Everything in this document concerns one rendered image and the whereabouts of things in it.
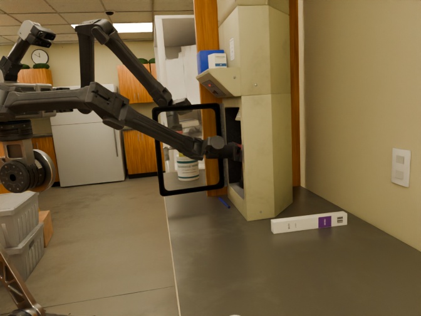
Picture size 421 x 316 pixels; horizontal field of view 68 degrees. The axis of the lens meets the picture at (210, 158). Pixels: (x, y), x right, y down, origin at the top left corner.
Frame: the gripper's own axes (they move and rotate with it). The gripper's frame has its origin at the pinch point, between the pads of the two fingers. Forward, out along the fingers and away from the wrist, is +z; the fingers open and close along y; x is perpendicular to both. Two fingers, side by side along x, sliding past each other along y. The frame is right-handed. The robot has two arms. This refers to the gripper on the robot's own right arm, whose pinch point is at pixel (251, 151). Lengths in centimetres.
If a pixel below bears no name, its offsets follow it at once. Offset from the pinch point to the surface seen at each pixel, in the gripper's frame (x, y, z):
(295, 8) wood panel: -65, 16, 26
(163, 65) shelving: -48, 99, -28
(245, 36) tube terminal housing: -42.1, -18.2, -10.1
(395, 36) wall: -39, -41, 30
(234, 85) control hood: -25.5, -17.5, -13.6
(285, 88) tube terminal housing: -25.7, -8.5, 10.6
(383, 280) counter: 25, -65, 10
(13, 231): 80, 147, -145
